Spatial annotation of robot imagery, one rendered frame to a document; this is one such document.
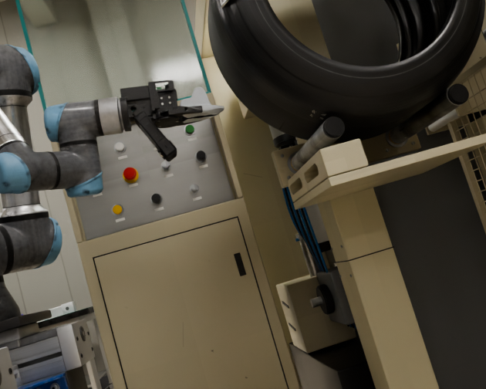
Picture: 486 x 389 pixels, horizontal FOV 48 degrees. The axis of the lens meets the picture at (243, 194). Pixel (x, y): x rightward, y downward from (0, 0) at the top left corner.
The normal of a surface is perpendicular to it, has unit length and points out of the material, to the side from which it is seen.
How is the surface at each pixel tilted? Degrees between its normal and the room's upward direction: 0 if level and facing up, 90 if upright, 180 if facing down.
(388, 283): 90
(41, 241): 102
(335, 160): 90
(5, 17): 90
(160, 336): 90
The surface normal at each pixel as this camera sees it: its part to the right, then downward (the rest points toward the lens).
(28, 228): 0.43, -0.05
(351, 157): 0.11, -0.15
